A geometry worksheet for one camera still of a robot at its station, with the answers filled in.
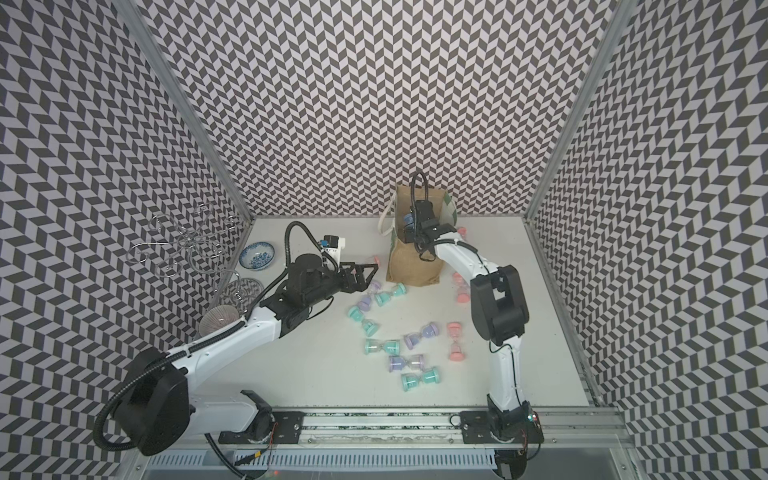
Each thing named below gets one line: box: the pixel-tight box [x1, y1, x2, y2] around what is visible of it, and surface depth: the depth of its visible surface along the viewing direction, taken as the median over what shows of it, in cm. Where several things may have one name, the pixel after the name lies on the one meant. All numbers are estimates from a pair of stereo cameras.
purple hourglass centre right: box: [404, 323, 439, 350], surface depth 88 cm
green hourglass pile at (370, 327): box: [347, 305, 379, 337], surface depth 91 cm
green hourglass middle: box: [364, 338, 401, 356], surface depth 86 cm
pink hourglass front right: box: [448, 322, 465, 363], surface depth 88 cm
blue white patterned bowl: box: [239, 241, 276, 270], surface depth 106 cm
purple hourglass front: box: [388, 354, 424, 373], surface depth 83 cm
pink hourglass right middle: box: [452, 272, 470, 304], surface depth 98 cm
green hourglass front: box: [401, 367, 441, 392], surface depth 80 cm
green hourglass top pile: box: [374, 282, 407, 307], surface depth 98 cm
